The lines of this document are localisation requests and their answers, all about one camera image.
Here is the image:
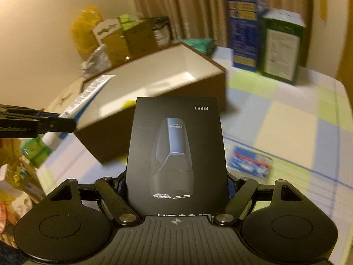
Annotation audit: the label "green plastic package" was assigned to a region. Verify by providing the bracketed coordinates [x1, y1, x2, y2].
[189, 37, 216, 55]

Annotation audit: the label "pile of assorted packets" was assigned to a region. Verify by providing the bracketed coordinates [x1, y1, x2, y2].
[0, 138, 48, 244]

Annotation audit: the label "blue tissue packet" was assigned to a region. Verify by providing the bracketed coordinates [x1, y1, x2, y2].
[232, 144, 274, 179]

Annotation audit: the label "cream leaf print cloth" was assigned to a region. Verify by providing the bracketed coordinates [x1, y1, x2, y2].
[45, 76, 86, 111]

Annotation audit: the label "silver foil bag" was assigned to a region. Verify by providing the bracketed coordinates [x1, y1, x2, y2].
[80, 44, 112, 79]

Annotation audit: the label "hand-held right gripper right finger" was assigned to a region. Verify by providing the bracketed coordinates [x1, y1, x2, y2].
[214, 177, 308, 225]

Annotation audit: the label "dark bag with white contents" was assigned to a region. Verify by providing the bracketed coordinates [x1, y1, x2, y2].
[150, 17, 172, 47]

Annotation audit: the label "tall blue carton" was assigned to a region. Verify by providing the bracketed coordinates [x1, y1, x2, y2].
[225, 0, 270, 71]

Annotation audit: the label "light green packets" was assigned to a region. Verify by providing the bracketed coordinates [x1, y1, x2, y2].
[118, 13, 144, 31]

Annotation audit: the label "large brown paper bag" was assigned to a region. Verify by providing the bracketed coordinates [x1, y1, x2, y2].
[123, 19, 159, 59]

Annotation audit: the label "white toothpaste tube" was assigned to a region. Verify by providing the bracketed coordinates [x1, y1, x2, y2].
[43, 74, 116, 146]

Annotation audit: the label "yellow plastic bag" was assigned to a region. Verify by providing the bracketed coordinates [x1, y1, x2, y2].
[71, 6, 101, 60]

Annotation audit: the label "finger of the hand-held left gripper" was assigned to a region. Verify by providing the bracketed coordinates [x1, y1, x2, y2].
[0, 118, 77, 139]
[0, 104, 60, 119]

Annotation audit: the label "black shaver box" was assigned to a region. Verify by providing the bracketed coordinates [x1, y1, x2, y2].
[125, 97, 230, 216]

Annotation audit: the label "beige curtain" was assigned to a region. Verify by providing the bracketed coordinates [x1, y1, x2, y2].
[128, 0, 315, 67]

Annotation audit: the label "white cutout card carrier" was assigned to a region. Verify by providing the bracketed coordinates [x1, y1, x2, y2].
[92, 19, 122, 45]

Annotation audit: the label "dark blue knit cloth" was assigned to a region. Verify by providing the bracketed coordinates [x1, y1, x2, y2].
[0, 242, 25, 265]

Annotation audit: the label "green and white carton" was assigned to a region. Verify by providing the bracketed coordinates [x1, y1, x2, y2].
[258, 9, 307, 86]

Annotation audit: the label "brown cardboard box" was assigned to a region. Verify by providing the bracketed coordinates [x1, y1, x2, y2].
[74, 42, 227, 165]

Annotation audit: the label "small olive paper bag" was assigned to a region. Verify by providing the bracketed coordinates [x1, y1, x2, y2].
[103, 30, 130, 62]

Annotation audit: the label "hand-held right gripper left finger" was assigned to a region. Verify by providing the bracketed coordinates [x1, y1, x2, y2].
[41, 174, 140, 225]

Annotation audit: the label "pastel checkered tablecloth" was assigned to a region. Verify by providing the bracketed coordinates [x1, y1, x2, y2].
[36, 47, 349, 265]

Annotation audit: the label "green tissue pack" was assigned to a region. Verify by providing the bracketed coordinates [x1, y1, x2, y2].
[21, 136, 53, 168]

